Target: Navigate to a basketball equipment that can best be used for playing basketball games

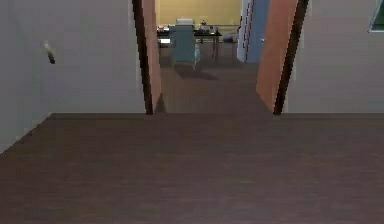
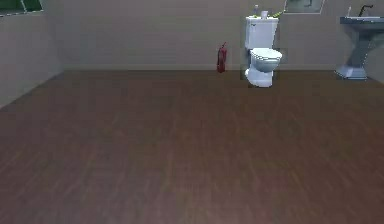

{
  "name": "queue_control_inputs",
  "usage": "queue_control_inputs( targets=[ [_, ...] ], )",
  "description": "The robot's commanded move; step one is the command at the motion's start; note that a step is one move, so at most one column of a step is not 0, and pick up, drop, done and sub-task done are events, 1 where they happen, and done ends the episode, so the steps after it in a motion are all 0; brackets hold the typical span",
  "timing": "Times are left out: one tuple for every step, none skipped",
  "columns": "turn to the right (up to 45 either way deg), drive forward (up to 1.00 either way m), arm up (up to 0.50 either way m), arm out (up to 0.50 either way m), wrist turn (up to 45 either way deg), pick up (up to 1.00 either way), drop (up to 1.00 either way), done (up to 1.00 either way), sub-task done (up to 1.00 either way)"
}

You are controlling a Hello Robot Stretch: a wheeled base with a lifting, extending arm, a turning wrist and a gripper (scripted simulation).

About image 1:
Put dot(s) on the green framed picture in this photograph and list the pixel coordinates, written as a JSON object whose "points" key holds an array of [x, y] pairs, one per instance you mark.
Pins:
{"points": [[378, 19]]}

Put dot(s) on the black table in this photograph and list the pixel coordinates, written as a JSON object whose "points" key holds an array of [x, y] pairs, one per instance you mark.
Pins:
{"points": [[207, 34]]}

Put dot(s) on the blue and white door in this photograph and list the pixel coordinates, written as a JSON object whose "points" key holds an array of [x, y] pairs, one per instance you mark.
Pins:
{"points": [[253, 30]]}

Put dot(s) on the blue-grey chair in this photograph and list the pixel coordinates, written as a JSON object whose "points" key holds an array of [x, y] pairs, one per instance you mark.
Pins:
{"points": [[184, 41]]}

